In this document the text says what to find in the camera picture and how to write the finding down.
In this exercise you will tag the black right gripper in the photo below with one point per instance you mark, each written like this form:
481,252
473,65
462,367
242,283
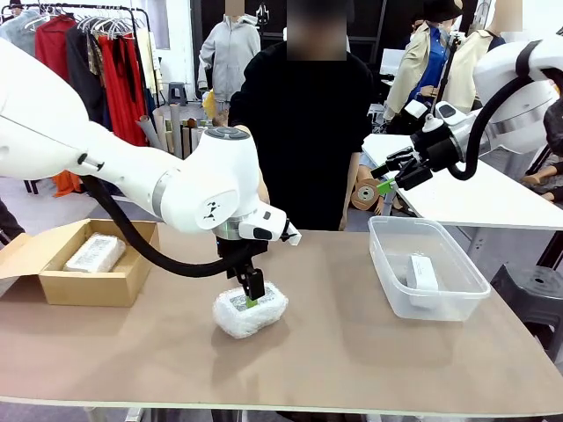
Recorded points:
440,151

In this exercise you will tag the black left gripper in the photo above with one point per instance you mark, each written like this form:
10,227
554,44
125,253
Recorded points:
242,252

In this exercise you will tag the bubble-wrapped clock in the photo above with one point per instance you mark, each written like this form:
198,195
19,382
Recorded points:
246,321
94,255

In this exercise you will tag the white unwrapped alarm clock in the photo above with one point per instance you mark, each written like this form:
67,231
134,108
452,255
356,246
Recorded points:
423,272

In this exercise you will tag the person's left forearm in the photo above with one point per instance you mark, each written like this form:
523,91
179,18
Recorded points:
351,189

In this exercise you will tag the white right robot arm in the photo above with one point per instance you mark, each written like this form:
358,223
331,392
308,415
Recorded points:
519,88

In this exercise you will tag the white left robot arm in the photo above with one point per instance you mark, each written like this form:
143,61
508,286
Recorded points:
132,176

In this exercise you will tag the person's right forearm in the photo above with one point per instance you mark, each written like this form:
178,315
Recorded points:
263,189

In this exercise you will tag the lying mannequin light blue cloth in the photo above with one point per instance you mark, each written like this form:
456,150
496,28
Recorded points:
368,169

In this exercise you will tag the brown paper spool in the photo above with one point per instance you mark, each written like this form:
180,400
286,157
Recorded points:
365,194

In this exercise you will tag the white background table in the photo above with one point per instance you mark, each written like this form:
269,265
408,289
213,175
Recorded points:
462,202

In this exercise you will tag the mannequin beige jacket blue shirt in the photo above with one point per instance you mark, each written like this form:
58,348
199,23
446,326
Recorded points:
418,79

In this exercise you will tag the black tripod pole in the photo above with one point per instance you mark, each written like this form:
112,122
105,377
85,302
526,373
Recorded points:
444,79

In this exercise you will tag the person in black shirt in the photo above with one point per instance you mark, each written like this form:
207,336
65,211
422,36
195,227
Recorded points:
308,132

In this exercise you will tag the white monitor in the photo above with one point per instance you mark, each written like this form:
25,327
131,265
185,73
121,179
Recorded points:
391,61

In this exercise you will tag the mannequin cream jacket navy shirt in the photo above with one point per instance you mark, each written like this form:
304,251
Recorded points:
466,66

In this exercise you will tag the clear plastic container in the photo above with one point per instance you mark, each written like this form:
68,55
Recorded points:
440,307

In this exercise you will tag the white paper roll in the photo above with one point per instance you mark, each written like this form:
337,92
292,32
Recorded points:
194,138

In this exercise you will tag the brown paper roll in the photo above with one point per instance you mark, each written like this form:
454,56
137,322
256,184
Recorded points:
186,140

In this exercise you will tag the open cardboard box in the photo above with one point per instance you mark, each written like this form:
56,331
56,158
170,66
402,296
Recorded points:
88,290

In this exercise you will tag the grey paper roll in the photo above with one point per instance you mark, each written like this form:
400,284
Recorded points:
176,132

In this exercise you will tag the black stand leg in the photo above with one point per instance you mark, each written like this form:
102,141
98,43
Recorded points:
552,250

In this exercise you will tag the slanted beige paper roll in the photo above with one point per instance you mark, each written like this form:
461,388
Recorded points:
151,134

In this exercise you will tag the yellow cloth piece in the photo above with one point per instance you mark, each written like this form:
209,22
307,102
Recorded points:
210,101

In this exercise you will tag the grey plastic stool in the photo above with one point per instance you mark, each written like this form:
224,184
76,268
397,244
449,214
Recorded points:
178,92

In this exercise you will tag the orange cloth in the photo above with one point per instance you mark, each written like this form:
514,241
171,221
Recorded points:
66,184

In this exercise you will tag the mannequin in grey hoodie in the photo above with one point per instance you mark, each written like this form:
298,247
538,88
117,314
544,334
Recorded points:
228,48

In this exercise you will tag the red hanging dress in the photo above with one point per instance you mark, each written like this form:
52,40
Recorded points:
127,96

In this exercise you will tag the cream hanging garment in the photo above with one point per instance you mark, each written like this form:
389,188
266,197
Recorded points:
151,61

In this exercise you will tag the bystander dark sleeve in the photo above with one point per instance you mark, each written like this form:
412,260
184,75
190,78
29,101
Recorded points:
9,220

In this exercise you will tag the black hanging garment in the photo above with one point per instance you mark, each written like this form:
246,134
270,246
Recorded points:
85,79

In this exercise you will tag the red hanging coat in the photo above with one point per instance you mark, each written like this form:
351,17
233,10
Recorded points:
55,48

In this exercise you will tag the black metal clothes rack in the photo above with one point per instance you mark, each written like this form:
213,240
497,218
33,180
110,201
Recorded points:
53,5

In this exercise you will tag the light grey hanging garment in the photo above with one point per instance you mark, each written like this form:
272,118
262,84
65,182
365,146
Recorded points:
17,26

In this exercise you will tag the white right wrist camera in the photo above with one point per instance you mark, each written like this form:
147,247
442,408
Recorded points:
418,109

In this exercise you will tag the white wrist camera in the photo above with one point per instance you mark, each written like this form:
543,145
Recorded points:
418,109
292,237

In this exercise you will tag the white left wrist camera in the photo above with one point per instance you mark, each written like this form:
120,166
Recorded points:
292,237

